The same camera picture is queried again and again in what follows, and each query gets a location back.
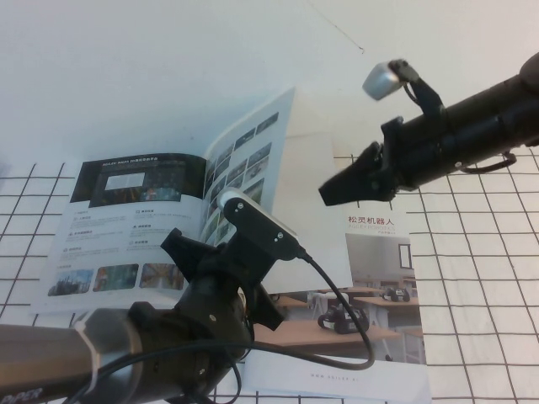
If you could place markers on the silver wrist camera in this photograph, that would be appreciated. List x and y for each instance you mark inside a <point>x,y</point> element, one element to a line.
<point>381,80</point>
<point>257,227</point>

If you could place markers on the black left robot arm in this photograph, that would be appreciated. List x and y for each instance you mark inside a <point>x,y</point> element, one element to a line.
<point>160,341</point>

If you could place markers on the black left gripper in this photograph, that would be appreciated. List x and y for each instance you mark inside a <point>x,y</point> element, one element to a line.
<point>198,261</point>

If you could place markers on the white black-grid tablecloth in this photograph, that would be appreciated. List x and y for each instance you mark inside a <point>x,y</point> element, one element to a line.
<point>463,252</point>

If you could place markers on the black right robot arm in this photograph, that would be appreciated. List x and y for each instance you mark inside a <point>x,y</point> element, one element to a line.
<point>476,122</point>

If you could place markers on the closed brochure with robot cover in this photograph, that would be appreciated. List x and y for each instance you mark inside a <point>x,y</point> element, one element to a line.
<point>379,261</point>

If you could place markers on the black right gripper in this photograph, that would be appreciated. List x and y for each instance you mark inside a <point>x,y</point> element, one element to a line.
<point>404,155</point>

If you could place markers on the white picture book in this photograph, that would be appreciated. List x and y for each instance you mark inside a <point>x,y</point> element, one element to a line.
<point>126,227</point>

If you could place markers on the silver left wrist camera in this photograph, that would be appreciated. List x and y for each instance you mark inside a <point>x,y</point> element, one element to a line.
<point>257,227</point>

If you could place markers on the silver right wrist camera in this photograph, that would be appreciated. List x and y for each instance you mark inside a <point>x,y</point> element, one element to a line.
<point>381,80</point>

